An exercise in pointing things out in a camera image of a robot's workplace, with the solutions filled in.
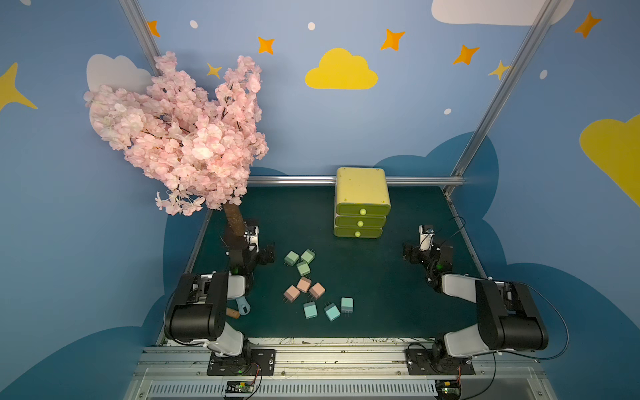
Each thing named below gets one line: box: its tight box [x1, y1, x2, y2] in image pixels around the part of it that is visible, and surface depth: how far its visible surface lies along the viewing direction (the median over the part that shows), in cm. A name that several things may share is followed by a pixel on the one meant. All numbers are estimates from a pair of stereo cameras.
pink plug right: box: [309, 281, 326, 300], surface depth 89 cm
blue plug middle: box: [323, 302, 341, 322], surface depth 85 cm
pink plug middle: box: [296, 276, 312, 294], surface depth 90 cm
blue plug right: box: [340, 296, 354, 314], surface depth 86 cm
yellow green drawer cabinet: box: [333, 166, 392, 239], surface depth 95 cm
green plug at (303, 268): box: [295, 261, 311, 277], surface depth 95 cm
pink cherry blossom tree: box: [83, 51, 269, 237], surface depth 63 cm
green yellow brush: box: [225, 306, 241, 320], surface depth 83 cm
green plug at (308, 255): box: [300, 248, 316, 265], surface depth 98 cm
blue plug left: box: [303, 300, 318, 320], surface depth 84 cm
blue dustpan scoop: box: [235, 295, 251, 316], surface depth 85 cm
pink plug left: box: [282, 285, 300, 304], surface depth 88 cm
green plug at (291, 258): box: [283, 250, 300, 267], surface depth 98 cm
